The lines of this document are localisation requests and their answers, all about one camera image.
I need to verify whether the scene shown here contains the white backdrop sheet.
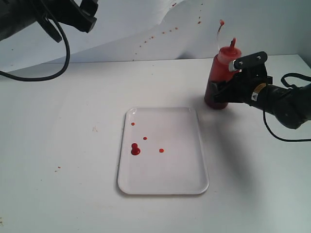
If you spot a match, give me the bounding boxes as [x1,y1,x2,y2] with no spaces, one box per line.
[0,0,311,75]

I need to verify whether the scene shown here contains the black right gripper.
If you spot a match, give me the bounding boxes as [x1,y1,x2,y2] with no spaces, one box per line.
[210,67,273,103]

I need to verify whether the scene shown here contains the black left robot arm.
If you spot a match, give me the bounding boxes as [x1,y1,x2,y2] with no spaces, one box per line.
[0,0,98,43]

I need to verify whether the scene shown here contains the red sauce drops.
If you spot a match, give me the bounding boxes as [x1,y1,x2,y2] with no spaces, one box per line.
[131,122,165,156]

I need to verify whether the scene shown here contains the red sauce squeeze bottle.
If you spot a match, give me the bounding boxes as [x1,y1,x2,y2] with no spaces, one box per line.
[204,19,242,111]

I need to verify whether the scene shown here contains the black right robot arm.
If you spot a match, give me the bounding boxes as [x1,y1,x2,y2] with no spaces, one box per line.
[211,65,311,129]

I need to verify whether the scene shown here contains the white rectangular plastic tray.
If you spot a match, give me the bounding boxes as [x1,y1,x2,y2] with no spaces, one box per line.
[118,107,209,195]

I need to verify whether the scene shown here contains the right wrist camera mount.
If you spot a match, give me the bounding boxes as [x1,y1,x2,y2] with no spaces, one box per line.
[228,51,268,72]

